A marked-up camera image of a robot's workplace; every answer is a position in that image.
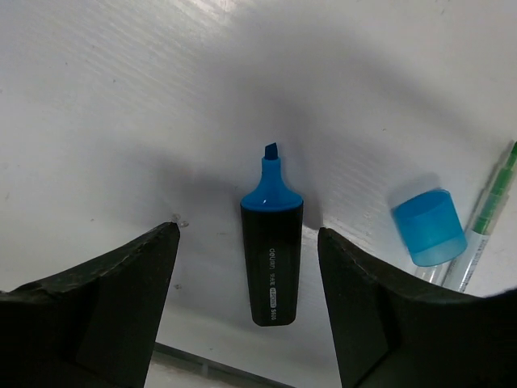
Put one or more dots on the blue highlighter cap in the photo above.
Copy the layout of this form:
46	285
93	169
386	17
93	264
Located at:
430	228

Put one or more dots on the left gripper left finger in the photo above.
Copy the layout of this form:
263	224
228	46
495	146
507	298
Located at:
93	325

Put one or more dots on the green clear pen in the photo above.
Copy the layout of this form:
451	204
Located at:
489	207

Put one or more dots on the black highlighter blue tip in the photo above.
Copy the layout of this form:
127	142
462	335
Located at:
272	216

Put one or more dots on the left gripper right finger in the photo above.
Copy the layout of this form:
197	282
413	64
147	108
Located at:
391	329

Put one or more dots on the black mounting rail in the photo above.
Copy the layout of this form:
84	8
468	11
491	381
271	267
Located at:
174	358

